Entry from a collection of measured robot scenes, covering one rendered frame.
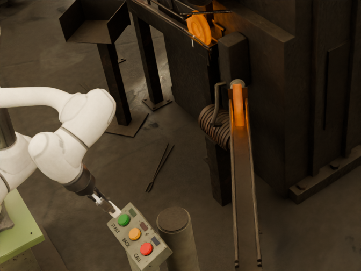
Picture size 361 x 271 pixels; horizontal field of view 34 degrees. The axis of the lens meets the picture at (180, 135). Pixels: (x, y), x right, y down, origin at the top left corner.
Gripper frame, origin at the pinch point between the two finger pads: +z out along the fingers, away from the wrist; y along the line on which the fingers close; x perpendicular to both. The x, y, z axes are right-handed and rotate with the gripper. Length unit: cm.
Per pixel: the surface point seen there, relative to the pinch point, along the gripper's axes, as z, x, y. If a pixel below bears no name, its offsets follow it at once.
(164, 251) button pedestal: 9.6, -3.7, -19.4
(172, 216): 21.5, -12.5, -2.7
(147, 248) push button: 7.3, -0.6, -15.6
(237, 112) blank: 14, -54, 6
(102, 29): 25, -47, 113
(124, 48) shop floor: 94, -59, 177
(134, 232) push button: 7.3, -0.1, -7.2
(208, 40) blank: 22, -73, 53
